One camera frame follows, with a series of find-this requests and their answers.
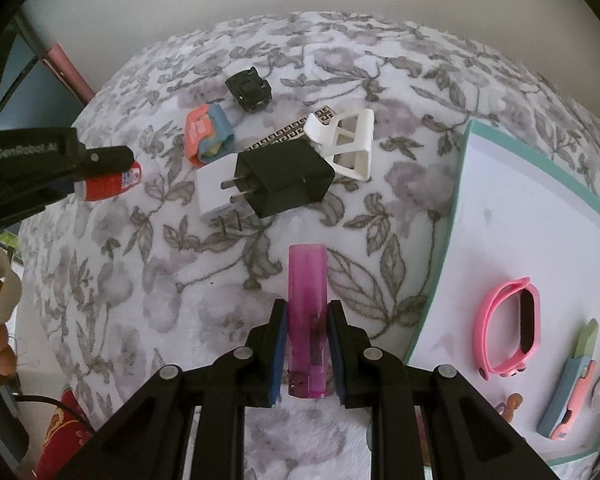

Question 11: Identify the purple lighter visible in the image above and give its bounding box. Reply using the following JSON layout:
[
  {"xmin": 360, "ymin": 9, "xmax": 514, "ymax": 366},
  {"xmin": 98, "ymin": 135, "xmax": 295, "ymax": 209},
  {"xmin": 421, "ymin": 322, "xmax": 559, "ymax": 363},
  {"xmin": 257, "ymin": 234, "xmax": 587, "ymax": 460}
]
[{"xmin": 287, "ymin": 244, "xmax": 328, "ymax": 401}]

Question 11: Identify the black charger plug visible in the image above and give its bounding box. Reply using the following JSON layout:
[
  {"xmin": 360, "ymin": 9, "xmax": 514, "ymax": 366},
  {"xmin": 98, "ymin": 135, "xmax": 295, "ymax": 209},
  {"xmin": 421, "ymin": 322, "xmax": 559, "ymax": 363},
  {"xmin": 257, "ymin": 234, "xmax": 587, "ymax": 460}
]
[{"xmin": 220, "ymin": 139, "xmax": 337, "ymax": 219}]

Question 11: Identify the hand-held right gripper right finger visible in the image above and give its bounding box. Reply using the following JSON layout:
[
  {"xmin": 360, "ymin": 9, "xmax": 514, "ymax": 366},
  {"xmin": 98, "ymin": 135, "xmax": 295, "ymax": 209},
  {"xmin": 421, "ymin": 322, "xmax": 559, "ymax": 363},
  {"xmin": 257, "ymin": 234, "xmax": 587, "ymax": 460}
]
[{"xmin": 327, "ymin": 300, "xmax": 561, "ymax": 480}]

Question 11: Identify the grey floral blanket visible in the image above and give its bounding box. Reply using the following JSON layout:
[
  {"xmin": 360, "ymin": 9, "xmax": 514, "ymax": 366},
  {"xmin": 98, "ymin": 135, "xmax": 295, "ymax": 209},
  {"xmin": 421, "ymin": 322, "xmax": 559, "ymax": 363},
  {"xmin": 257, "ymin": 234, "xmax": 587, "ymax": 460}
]
[{"xmin": 17, "ymin": 10, "xmax": 600, "ymax": 480}]

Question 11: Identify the white charger plug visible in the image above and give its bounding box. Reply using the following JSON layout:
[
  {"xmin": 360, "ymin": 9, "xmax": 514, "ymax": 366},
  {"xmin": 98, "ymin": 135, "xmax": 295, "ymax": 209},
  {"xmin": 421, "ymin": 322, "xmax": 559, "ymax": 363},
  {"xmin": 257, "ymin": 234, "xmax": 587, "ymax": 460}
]
[{"xmin": 195, "ymin": 152, "xmax": 261, "ymax": 233}]

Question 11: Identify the green box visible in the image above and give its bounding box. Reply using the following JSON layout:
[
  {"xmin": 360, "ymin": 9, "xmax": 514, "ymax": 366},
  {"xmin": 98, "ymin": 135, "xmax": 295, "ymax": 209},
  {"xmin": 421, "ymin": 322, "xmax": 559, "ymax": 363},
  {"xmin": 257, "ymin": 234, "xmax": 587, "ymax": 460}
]
[{"xmin": 0, "ymin": 230, "xmax": 21, "ymax": 263}]

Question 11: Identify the red patterned cloth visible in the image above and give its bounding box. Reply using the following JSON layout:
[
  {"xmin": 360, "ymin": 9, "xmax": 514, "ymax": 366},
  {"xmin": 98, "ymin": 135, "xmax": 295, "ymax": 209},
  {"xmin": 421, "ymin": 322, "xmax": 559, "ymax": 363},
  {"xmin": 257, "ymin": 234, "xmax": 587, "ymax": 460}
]
[{"xmin": 34, "ymin": 387, "xmax": 98, "ymax": 480}]

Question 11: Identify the teal-rimmed white box tray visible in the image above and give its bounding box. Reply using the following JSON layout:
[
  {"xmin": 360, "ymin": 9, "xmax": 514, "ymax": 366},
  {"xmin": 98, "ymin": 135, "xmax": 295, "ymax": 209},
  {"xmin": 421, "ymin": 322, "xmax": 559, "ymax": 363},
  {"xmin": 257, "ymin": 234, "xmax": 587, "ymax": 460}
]
[{"xmin": 402, "ymin": 119, "xmax": 600, "ymax": 473}]

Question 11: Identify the thin black cable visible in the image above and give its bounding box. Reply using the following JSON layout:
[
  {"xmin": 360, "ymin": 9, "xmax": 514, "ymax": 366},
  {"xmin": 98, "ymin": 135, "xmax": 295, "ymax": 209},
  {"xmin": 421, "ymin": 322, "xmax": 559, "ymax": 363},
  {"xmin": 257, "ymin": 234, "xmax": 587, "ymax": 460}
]
[{"xmin": 10, "ymin": 394, "xmax": 96, "ymax": 431}]

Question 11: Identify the red white spray bottle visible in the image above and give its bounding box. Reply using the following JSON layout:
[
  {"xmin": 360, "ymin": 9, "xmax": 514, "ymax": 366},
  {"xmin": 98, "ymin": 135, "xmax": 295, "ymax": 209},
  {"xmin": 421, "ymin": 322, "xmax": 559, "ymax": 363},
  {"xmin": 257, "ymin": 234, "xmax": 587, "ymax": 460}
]
[{"xmin": 82, "ymin": 161, "xmax": 143, "ymax": 202}]

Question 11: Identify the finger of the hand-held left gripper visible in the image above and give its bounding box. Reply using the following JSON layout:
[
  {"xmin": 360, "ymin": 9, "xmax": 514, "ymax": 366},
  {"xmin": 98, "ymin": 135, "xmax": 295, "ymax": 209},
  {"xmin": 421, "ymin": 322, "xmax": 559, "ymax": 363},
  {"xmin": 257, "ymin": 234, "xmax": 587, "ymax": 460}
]
[
  {"xmin": 77, "ymin": 145, "xmax": 137, "ymax": 181},
  {"xmin": 0, "ymin": 179, "xmax": 88, "ymax": 241}
]

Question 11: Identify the pink rod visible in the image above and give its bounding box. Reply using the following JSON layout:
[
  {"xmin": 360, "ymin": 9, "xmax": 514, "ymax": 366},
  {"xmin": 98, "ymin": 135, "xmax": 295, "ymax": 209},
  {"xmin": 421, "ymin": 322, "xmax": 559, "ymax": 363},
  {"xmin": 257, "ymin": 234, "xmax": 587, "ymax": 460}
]
[{"xmin": 45, "ymin": 42, "xmax": 97, "ymax": 103}]

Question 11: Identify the small pink blue utility knife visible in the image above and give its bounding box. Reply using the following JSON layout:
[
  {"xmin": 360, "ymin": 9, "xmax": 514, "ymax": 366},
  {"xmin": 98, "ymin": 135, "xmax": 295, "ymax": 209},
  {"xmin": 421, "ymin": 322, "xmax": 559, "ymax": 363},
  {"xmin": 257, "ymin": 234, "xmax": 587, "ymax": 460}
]
[{"xmin": 185, "ymin": 102, "xmax": 236, "ymax": 168}]

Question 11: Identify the black gold patterned nail file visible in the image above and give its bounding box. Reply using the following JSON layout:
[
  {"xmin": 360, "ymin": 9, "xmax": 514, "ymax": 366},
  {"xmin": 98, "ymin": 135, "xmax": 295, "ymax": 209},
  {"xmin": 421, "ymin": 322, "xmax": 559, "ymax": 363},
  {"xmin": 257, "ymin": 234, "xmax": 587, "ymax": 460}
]
[{"xmin": 242, "ymin": 105, "xmax": 338, "ymax": 153}]

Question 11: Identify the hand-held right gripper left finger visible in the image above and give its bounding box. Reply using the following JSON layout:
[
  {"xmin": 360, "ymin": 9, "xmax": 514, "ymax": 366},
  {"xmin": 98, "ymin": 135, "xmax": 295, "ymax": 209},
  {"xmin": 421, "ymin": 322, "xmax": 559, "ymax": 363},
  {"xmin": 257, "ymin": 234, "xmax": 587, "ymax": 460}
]
[{"xmin": 82, "ymin": 299, "xmax": 288, "ymax": 480}]

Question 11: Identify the white plastic frame holder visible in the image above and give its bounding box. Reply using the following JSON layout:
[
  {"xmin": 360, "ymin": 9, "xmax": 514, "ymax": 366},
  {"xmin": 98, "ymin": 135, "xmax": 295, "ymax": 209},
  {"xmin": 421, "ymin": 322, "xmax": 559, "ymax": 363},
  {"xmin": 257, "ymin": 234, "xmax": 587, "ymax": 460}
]
[{"xmin": 302, "ymin": 107, "xmax": 376, "ymax": 181}]

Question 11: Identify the large utility knife green blade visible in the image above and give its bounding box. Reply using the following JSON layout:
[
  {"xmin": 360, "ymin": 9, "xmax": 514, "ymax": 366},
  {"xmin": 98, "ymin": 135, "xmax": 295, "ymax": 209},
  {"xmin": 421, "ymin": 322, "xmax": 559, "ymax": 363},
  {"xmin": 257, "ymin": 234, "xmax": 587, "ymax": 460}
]
[{"xmin": 536, "ymin": 317, "xmax": 600, "ymax": 441}]

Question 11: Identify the dark teal cabinet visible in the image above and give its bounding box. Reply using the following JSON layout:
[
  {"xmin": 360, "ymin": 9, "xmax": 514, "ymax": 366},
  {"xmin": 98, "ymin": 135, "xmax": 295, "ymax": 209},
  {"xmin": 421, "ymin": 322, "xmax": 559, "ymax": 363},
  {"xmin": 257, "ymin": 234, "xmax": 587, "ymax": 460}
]
[{"xmin": 0, "ymin": 15, "xmax": 88, "ymax": 133}]

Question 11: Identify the pink wristband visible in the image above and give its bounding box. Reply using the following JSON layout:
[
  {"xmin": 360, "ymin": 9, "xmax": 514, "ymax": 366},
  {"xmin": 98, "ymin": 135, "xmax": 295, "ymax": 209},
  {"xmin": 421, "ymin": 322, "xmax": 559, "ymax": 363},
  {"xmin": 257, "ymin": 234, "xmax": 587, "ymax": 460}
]
[{"xmin": 472, "ymin": 276, "xmax": 541, "ymax": 380}]

